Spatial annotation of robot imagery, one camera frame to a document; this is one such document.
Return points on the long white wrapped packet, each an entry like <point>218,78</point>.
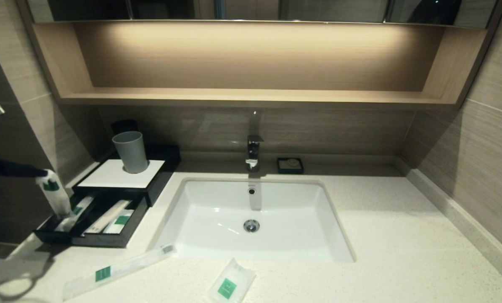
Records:
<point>108,216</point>

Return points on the small round soap bar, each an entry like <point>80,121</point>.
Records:
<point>292,162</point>

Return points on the white sink basin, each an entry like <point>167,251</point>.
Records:
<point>217,227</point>

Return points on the dental kit packet green label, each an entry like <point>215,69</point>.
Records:
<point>103,273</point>

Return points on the small white packet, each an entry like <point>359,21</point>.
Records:
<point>83,207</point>

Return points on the wooden wall shelf niche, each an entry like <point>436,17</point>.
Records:
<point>251,96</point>

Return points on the chrome sink drain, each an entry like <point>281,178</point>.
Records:
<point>251,226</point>

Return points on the chrome faucet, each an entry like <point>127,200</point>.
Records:
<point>254,150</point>

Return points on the grey plastic cup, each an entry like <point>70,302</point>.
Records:
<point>130,152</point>

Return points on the black soap dish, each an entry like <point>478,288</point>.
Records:
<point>281,169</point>

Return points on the small sachet green label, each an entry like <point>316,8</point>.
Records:
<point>227,288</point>

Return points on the mirror cabinet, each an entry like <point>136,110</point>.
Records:
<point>318,9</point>

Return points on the white packet green label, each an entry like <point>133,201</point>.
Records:
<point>122,221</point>

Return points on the black box drawer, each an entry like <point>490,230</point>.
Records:
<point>112,240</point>

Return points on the clear toothbrush packet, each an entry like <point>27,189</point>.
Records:
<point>54,195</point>

